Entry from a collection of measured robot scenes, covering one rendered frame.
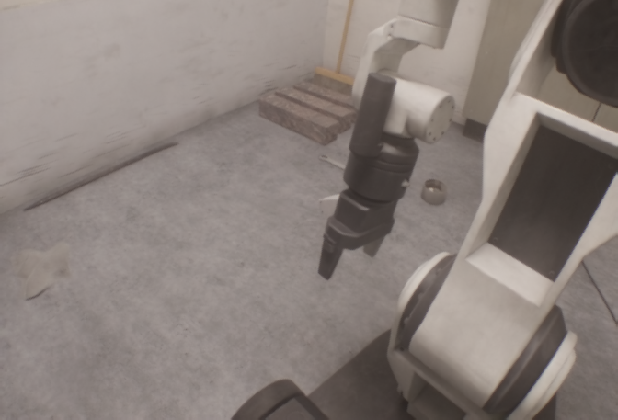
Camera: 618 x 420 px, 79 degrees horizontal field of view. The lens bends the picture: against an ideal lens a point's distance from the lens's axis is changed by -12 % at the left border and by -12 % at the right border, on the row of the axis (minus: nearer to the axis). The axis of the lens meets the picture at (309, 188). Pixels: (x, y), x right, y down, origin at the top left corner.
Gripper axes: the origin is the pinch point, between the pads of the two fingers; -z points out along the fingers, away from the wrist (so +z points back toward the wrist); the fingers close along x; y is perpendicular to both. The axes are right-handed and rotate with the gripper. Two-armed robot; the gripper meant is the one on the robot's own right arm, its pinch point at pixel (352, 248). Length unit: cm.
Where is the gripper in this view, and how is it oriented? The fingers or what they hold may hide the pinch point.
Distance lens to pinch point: 63.7
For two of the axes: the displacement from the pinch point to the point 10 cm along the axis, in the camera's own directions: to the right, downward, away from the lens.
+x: -7.0, 1.9, -6.9
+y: 6.8, 4.6, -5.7
